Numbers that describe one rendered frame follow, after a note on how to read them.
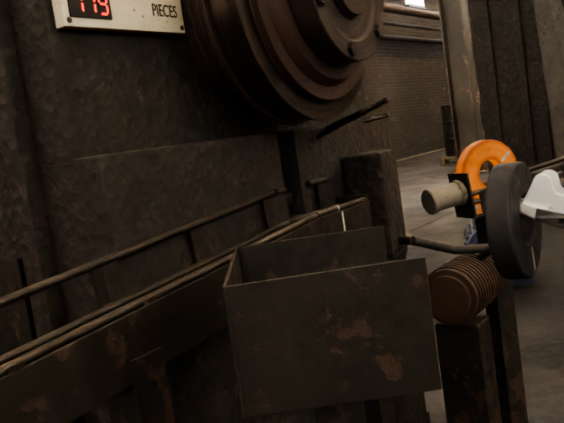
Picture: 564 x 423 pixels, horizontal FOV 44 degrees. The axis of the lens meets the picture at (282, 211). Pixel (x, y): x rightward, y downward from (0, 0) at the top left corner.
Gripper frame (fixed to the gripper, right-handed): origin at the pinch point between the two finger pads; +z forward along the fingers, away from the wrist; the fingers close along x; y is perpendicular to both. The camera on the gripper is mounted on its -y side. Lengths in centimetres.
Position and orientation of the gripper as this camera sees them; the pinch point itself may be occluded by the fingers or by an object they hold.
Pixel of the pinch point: (513, 206)
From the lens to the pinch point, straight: 99.1
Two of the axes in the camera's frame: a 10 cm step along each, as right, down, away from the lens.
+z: -8.5, -2.0, 4.9
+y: 0.8, -9.6, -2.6
